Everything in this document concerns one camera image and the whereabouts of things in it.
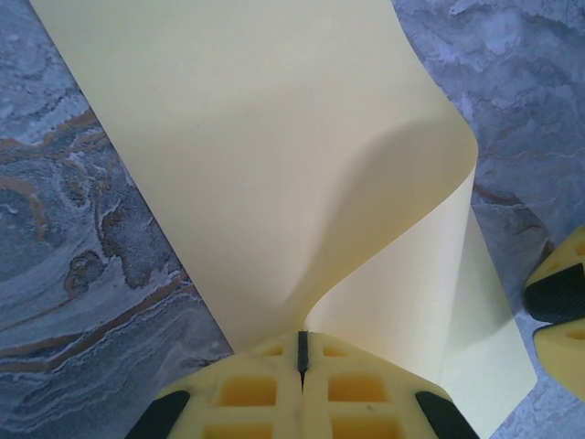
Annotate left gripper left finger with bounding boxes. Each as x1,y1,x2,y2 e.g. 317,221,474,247
122,330,303,439

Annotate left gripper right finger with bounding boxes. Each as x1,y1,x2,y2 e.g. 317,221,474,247
302,330,482,439

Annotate pale yellow paper sheet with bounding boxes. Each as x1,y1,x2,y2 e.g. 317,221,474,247
27,0,538,439

